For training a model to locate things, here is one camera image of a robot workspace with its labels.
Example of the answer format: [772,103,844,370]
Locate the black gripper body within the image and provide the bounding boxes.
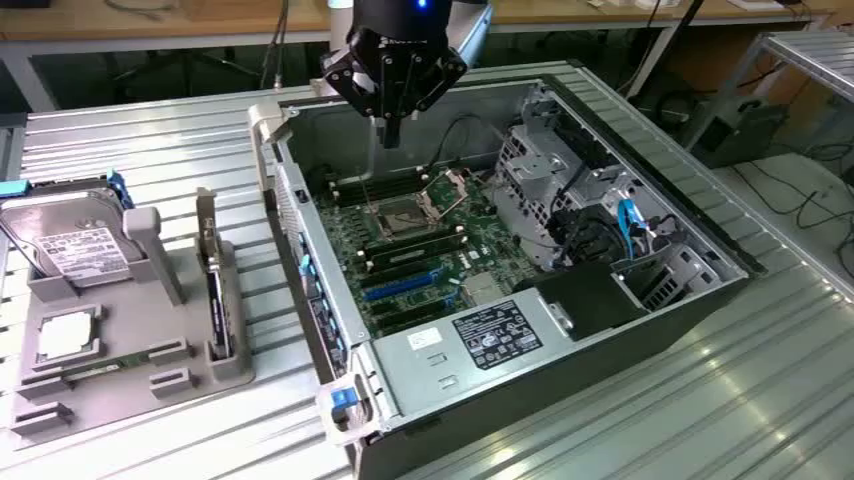
[349,0,456,64]

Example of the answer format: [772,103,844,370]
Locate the CPU socket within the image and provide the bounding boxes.
[370,198,436,240]

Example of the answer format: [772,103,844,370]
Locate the black box on floor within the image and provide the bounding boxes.
[692,98,789,170]

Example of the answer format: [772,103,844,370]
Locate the metal disk bay cage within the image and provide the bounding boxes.
[609,239,745,314]
[496,82,641,274]

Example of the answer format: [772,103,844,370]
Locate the blue wire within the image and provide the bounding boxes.
[616,198,652,264]

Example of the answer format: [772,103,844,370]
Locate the graphics card with metal bracket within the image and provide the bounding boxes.
[193,186,240,362]

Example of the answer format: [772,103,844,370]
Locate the black cable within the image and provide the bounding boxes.
[430,116,496,167]

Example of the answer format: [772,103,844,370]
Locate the black plastic shroud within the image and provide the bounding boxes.
[531,261,649,342]

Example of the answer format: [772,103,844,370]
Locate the silver CPU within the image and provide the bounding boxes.
[36,313,102,360]

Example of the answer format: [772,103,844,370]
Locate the installed green RAM stick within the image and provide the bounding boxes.
[364,237,467,267]

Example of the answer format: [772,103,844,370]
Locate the aluminium frame table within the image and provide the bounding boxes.
[729,31,854,151]

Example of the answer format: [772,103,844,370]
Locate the thin wire locking lever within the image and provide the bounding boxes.
[361,149,378,207]

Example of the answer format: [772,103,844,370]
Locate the open black PC case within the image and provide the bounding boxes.
[246,59,768,480]

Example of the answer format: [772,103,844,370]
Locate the silver chipset heatsink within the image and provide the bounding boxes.
[461,273,513,307]

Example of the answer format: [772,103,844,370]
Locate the green motherboard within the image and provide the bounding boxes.
[316,163,543,337]

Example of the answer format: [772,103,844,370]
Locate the blue disk carrier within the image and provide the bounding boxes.
[0,168,138,211]

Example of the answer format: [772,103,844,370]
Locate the metal socket cover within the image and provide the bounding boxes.
[414,168,469,232]

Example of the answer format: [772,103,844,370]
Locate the hanging black cables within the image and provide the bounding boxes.
[264,0,293,92]

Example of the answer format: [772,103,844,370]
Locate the blue expansion slot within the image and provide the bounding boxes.
[361,265,446,302]

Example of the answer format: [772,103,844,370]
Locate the silver power supply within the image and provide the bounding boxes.
[368,287,643,420]

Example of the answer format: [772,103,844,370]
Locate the black RAM slot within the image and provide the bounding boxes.
[354,225,460,256]
[357,230,463,262]
[333,178,428,200]
[334,183,430,205]
[330,173,425,195]
[329,168,422,190]

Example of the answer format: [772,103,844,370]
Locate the black wire bundle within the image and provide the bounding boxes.
[549,204,625,274]

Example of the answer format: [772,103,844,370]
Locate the grey parts rack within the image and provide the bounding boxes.
[9,187,258,440]

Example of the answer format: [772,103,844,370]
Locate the hard disk with label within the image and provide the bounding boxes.
[0,187,146,290]

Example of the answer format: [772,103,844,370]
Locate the wooden top desk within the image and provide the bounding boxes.
[0,0,492,115]
[489,0,835,101]

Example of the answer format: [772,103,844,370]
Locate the blue case latch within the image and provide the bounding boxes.
[328,386,362,417]

